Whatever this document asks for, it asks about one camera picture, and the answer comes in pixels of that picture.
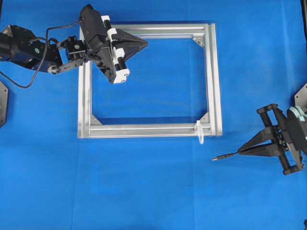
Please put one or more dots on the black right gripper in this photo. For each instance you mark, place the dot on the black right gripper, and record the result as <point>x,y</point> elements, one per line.
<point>283,136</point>

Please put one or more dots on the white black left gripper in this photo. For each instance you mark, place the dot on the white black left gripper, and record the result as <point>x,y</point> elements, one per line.
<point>112,58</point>

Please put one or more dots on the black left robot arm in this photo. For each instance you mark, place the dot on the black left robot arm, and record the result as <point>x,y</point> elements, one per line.
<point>21,47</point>

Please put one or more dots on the blue table cloth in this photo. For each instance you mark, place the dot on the blue table cloth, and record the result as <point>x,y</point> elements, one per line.
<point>52,180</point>

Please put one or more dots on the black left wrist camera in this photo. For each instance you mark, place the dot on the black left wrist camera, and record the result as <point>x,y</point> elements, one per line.
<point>93,28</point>

